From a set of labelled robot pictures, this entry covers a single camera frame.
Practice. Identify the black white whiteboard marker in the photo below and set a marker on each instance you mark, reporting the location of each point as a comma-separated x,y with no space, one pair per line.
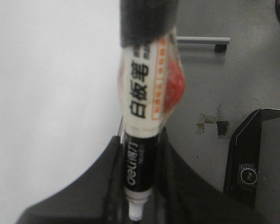
151,82

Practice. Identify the grey metal whiteboard stand foot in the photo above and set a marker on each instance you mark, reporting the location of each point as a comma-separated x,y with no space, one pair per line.
220,43

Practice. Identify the white whiteboard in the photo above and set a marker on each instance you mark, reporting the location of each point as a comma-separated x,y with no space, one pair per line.
59,104

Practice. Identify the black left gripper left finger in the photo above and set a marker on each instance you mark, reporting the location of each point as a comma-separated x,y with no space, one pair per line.
93,198

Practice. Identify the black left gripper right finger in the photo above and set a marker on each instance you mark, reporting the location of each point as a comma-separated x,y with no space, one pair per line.
181,196

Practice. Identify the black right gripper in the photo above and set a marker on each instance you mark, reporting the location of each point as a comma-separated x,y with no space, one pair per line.
241,174

